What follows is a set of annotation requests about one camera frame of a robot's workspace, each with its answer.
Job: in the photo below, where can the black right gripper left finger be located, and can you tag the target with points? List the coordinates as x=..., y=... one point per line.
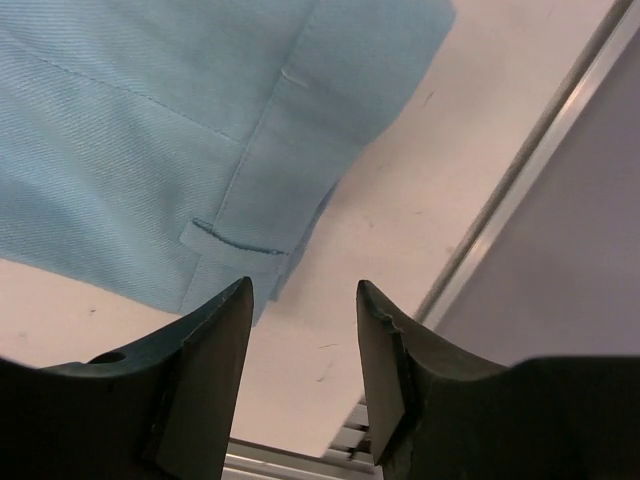
x=160, y=407

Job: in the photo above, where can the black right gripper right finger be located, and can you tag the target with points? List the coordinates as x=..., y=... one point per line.
x=437, y=411

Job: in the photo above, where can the aluminium table edge rail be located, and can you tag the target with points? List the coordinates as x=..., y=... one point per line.
x=415, y=215

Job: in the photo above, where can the light blue trousers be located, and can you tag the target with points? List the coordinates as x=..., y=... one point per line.
x=162, y=150

